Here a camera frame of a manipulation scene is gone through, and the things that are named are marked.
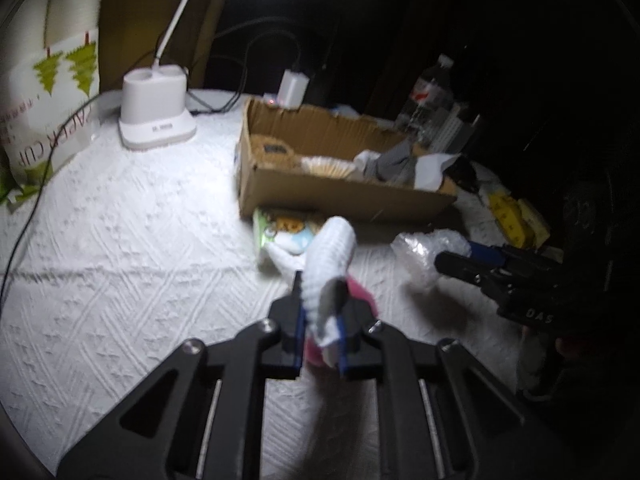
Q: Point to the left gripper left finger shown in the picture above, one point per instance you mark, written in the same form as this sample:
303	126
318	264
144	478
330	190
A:
199	413

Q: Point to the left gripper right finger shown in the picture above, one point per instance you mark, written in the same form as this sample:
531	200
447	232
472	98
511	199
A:
441	413

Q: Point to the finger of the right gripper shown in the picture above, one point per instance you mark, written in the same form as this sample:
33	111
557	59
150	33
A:
483	252
473	270

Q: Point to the clear bubble wrap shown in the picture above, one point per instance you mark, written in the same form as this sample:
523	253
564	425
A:
416	253

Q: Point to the pink plush pouch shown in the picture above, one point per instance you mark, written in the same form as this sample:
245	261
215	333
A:
313	354

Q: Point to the white knitted sock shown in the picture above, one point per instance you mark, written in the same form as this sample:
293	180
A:
323	283

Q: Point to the yellow packet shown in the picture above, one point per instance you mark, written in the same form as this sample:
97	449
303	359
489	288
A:
519	223

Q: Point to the black round lid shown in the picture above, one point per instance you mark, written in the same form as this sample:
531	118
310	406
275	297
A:
464	175

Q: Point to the white perforated holder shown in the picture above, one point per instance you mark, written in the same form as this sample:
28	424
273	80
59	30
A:
449	130

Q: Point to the grey and white cloth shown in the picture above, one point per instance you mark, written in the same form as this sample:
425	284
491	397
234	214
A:
399	166

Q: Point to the white textured tablecloth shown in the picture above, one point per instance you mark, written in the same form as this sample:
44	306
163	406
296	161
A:
131	253

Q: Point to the clear water bottle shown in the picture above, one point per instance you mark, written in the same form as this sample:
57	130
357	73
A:
427	96

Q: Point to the cotton swab bag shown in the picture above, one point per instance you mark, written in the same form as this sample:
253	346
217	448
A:
330	167

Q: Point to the open brown cardboard box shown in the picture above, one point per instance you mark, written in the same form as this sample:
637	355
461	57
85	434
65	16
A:
315	131

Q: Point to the black power adapter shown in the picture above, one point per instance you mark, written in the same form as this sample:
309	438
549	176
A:
319	91

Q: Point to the brown plush pouch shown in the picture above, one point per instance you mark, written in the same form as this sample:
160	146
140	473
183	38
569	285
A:
273	153

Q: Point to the white USB charger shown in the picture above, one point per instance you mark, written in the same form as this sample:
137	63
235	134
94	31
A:
292	90

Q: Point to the white power strip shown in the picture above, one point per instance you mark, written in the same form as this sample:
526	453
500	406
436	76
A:
273	99

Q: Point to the green cardboard box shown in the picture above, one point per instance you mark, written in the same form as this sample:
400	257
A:
11	195

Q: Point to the white LED desk lamp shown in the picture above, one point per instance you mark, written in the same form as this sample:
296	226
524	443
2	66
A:
153	112

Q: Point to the paper cup pack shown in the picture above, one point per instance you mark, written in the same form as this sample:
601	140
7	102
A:
49	77

